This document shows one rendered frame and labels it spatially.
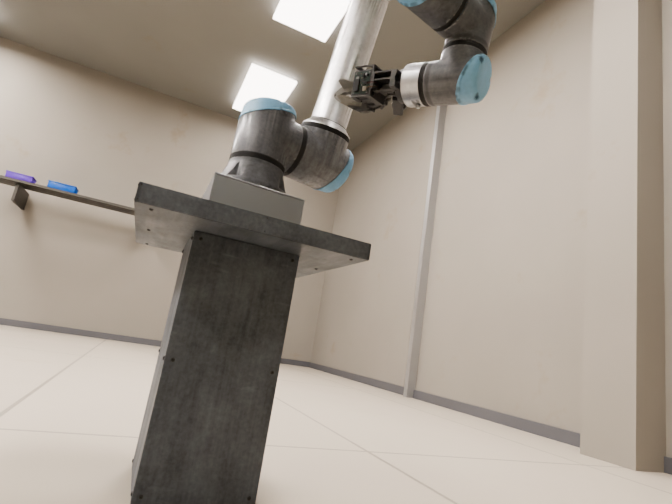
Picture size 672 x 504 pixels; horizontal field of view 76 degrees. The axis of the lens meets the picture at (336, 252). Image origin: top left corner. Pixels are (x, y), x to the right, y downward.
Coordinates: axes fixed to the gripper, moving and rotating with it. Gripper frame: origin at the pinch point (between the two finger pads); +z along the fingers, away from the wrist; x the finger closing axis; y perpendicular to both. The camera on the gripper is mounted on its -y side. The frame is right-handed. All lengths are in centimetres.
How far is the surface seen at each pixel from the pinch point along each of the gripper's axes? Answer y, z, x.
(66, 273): -168, 542, 132
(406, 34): -305, 172, -193
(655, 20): -248, -47, -140
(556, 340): -249, -23, 77
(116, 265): -219, 517, 115
